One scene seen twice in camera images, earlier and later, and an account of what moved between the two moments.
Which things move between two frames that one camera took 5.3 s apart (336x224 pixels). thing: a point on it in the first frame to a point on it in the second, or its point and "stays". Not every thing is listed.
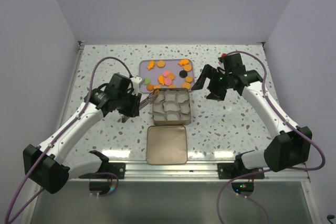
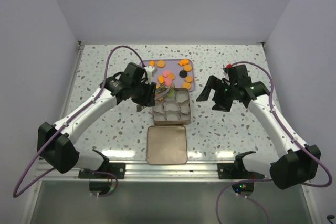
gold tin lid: [166, 145] stays
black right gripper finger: [209, 72] to [213, 83]
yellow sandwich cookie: [161, 63] stays
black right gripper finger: [218, 94] to [222, 103]
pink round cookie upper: [166, 73] stays
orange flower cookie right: [189, 78] stays
